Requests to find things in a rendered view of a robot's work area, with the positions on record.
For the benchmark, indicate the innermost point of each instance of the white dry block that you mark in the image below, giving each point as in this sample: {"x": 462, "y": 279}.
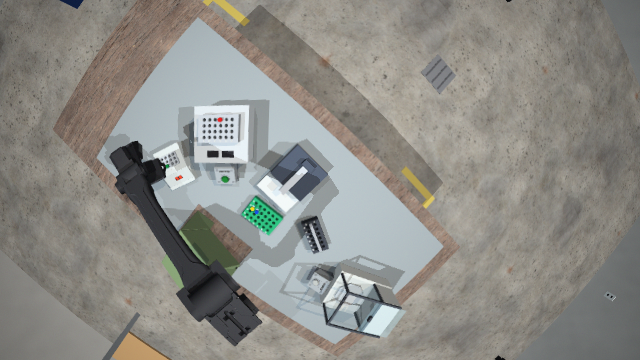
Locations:
{"x": 182, "y": 172}

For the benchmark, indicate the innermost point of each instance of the grey bench mat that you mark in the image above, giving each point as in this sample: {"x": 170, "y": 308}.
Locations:
{"x": 365, "y": 225}

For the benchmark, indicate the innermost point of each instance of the green tube rack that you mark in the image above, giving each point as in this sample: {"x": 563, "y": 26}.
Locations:
{"x": 269, "y": 215}

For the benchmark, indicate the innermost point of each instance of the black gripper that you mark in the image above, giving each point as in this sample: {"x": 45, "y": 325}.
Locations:
{"x": 159, "y": 174}

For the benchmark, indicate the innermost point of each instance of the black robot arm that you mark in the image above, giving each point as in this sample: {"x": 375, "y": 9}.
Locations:
{"x": 214, "y": 299}

